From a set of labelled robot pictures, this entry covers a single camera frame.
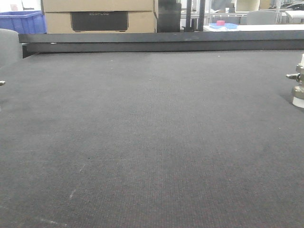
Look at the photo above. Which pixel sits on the brass valve with white ends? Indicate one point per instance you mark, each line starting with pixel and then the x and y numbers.
pixel 298 91

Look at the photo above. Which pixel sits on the black conveyor belt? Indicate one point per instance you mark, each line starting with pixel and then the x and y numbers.
pixel 151 140

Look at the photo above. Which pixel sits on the cardboard box with black print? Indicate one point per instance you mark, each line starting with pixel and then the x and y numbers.
pixel 101 22

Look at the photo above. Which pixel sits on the upper cardboard box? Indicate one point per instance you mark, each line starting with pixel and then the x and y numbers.
pixel 99 5

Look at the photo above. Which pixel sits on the black cabinet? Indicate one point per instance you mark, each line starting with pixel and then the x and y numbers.
pixel 169 16

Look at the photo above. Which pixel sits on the shallow blue tray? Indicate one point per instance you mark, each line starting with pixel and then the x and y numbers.
pixel 226 25

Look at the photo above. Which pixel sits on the grey office chair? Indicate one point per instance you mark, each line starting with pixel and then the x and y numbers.
pixel 261 17

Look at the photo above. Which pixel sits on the grey chair back left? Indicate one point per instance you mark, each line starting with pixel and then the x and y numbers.
pixel 10 47

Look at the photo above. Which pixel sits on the blue plastic crate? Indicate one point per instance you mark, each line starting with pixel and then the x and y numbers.
pixel 24 22

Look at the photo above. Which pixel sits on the white table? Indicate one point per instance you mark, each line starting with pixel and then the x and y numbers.
pixel 274 27

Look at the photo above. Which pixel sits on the black vertical post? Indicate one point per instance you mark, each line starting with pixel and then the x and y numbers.
pixel 201 15

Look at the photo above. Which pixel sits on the black conveyor side rail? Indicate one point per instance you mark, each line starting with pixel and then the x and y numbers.
pixel 164 42

